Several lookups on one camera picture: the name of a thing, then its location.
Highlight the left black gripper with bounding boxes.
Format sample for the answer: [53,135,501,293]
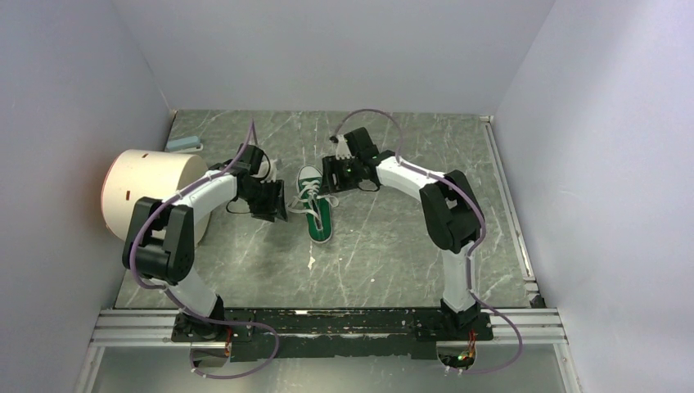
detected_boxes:
[240,177,288,223]

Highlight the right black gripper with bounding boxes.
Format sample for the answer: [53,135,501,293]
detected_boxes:
[318,154,362,196]

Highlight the white shoelace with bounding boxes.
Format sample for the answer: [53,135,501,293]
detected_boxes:
[286,179,339,219]

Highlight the green canvas sneaker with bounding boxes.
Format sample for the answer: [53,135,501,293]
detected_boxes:
[295,165,333,243]

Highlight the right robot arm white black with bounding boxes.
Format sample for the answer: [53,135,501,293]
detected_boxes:
[321,128,484,339]

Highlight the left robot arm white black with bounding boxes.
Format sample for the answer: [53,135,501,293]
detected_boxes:
[122,145,287,341]

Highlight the small light blue block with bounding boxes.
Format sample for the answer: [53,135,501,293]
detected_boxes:
[164,136,204,154]

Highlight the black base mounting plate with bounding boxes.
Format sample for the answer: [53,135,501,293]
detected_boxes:
[170,307,493,362]

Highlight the cream cylindrical container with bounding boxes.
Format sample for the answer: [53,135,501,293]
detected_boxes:
[101,149,208,241]

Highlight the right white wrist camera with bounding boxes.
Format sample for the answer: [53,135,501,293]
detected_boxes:
[334,135,353,160]

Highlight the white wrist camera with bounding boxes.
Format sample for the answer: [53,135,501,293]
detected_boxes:
[257,159,282,182]
[334,135,353,160]

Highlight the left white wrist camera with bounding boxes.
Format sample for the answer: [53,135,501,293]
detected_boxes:
[257,159,282,182]

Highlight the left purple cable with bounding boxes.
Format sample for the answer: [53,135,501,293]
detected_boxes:
[129,120,281,381]

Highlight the aluminium frame rail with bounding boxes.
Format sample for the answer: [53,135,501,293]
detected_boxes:
[90,119,567,356]

